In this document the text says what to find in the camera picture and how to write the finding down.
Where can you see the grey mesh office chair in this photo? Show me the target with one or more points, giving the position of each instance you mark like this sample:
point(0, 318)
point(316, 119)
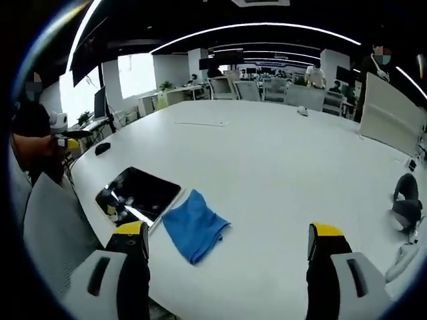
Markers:
point(247, 90)
point(305, 97)
point(274, 90)
point(333, 103)
point(56, 230)
point(223, 88)

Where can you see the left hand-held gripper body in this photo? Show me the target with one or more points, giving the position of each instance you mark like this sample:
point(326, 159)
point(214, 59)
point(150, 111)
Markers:
point(59, 121)

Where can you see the black tablet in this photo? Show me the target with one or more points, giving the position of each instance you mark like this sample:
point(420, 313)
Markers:
point(143, 193)

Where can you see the person's black-clothed torso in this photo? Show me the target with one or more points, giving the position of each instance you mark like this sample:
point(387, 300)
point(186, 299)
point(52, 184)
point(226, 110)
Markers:
point(31, 118)

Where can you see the beige partition board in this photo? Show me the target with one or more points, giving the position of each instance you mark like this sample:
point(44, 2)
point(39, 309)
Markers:
point(388, 116)

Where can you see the dark grey cloth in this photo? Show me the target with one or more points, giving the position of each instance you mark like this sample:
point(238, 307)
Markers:
point(407, 203)

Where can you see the small white device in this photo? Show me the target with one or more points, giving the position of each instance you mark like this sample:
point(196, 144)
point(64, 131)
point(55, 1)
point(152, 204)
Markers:
point(303, 110)

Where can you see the green potted plant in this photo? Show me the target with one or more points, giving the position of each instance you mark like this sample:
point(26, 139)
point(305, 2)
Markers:
point(83, 118)
point(165, 85)

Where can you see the white office desk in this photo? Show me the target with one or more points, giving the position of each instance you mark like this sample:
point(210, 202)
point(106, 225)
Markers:
point(173, 96)

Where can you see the black computer monitor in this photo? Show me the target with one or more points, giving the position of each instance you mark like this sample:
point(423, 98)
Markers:
point(100, 103)

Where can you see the black computer mouse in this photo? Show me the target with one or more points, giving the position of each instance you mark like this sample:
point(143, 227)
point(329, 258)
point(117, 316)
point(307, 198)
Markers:
point(102, 148)

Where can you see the blue cleaning cloth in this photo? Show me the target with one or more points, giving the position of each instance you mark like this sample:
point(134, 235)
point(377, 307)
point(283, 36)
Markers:
point(195, 223)

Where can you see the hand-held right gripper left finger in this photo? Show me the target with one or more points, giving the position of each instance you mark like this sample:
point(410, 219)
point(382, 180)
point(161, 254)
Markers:
point(106, 283)

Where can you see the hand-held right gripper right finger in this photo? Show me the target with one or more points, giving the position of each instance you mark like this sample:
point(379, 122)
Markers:
point(347, 283)

